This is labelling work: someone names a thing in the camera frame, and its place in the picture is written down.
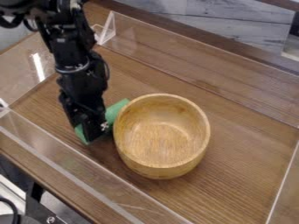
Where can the clear acrylic tray walls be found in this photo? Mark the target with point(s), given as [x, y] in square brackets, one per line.
[246, 183]

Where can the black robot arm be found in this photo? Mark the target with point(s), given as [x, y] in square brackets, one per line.
[59, 20]

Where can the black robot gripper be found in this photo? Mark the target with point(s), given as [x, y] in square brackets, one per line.
[83, 82]

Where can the green rectangular block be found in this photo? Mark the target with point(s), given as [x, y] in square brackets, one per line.
[111, 115]

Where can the black metal table bracket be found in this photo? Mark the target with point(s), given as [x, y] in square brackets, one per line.
[35, 209]

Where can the brown wooden bowl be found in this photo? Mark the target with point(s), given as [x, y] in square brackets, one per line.
[162, 134]

